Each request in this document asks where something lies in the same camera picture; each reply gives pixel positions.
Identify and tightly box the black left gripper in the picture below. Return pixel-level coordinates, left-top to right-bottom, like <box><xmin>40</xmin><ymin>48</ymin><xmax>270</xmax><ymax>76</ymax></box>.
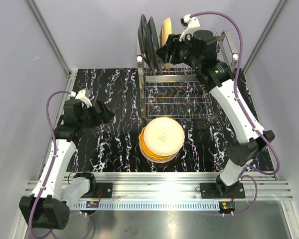
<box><xmin>78</xmin><ymin>99</ymin><xmax>114</xmax><ymax>128</ymax></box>

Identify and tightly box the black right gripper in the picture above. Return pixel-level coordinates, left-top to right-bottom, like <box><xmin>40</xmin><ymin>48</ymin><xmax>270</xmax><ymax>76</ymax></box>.
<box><xmin>156</xmin><ymin>32</ymin><xmax>201</xmax><ymax>71</ymax></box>

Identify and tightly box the blue glazed plate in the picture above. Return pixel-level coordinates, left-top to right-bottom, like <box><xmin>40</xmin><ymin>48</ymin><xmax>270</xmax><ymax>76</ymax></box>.
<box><xmin>147</xmin><ymin>16</ymin><xmax>162</xmax><ymax>71</ymax></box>

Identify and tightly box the yellow plate with drawing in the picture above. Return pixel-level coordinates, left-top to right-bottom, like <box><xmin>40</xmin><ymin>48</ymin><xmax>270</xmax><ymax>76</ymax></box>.
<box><xmin>159</xmin><ymin>17</ymin><xmax>174</xmax><ymax>70</ymax></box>

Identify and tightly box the dark striped rim plate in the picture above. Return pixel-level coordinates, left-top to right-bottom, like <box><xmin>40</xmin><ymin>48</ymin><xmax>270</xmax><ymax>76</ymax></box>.
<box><xmin>138</xmin><ymin>14</ymin><xmax>153</xmax><ymax>70</ymax></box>

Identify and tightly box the orange polka dot plate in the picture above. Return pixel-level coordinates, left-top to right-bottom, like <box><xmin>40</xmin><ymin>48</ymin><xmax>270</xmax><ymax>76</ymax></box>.
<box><xmin>139</xmin><ymin>128</ymin><xmax>164</xmax><ymax>157</ymax></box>

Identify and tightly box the cream plate with bear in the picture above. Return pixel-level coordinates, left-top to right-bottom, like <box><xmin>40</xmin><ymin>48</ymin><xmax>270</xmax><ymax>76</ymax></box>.
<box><xmin>144</xmin><ymin>117</ymin><xmax>185</xmax><ymax>156</ymax></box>

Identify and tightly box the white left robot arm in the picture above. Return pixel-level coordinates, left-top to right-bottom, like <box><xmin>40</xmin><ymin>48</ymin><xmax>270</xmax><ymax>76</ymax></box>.
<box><xmin>19</xmin><ymin>98</ymin><xmax>114</xmax><ymax>230</ymax></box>

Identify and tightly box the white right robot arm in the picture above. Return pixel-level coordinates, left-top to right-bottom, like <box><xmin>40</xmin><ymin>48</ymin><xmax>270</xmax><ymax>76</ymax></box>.
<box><xmin>156</xmin><ymin>30</ymin><xmax>275</xmax><ymax>198</ymax></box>

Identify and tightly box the pink bottom plate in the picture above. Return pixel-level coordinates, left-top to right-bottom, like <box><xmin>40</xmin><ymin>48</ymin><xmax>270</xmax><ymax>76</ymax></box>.
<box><xmin>140</xmin><ymin>147</ymin><xmax>178</xmax><ymax>164</ymax></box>

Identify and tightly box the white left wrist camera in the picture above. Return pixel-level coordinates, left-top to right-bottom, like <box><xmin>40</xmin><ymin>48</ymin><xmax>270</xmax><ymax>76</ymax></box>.
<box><xmin>70</xmin><ymin>89</ymin><xmax>92</xmax><ymax>108</ymax></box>

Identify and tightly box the steel wire dish rack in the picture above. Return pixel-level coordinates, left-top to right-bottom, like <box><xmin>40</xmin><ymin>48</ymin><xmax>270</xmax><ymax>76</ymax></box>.
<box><xmin>136</xmin><ymin>30</ymin><xmax>239</xmax><ymax>122</ymax></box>

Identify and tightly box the aluminium front rail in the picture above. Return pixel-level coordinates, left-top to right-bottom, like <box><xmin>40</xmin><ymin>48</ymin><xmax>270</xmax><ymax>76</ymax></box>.
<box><xmin>22</xmin><ymin>171</ymin><xmax>294</xmax><ymax>201</ymax></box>

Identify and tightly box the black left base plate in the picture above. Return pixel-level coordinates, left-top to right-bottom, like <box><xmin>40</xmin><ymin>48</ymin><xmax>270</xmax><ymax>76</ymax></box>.
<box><xmin>82</xmin><ymin>182</ymin><xmax>113</xmax><ymax>199</ymax></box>

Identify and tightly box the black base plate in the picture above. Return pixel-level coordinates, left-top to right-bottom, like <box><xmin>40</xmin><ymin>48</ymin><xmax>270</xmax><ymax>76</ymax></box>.
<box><xmin>82</xmin><ymin>182</ymin><xmax>113</xmax><ymax>199</ymax></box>
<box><xmin>199</xmin><ymin>183</ymin><xmax>246</xmax><ymax>199</ymax></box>

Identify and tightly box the slotted cable duct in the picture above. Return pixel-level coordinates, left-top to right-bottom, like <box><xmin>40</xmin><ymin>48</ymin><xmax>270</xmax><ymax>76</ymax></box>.
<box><xmin>71</xmin><ymin>200</ymin><xmax>220</xmax><ymax>211</ymax></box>

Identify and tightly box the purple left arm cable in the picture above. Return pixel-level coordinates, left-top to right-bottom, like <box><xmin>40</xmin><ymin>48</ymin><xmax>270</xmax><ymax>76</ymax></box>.
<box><xmin>27</xmin><ymin>91</ymin><xmax>97</xmax><ymax>239</ymax></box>

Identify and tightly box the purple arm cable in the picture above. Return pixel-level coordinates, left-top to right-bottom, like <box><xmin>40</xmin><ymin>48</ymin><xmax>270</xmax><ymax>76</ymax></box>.
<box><xmin>189</xmin><ymin>11</ymin><xmax>281</xmax><ymax>215</ymax></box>
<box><xmin>27</xmin><ymin>91</ymin><xmax>97</xmax><ymax>239</ymax></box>

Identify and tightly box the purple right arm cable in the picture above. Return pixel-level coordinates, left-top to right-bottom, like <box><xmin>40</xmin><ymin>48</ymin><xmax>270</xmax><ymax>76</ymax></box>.
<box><xmin>189</xmin><ymin>11</ymin><xmax>281</xmax><ymax>215</ymax></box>

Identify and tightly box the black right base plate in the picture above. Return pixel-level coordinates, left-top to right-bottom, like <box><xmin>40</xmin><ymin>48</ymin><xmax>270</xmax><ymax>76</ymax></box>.
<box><xmin>199</xmin><ymin>183</ymin><xmax>246</xmax><ymax>199</ymax></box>

